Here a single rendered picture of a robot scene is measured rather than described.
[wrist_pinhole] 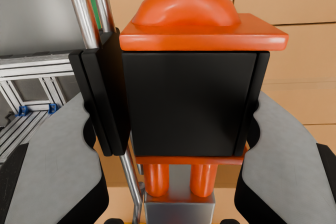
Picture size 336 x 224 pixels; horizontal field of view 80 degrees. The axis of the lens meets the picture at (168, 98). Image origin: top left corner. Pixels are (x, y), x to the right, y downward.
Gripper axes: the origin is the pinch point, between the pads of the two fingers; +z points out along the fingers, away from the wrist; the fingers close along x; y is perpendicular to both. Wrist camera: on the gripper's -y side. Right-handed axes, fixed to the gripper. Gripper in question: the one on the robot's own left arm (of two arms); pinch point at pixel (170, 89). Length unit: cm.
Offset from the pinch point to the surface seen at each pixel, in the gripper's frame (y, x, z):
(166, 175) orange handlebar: 8.0, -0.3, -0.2
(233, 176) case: 29.9, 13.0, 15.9
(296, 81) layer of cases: 27, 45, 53
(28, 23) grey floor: 19, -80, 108
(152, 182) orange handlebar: 8.3, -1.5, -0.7
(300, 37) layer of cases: 12, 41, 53
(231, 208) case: 36.9, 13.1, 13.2
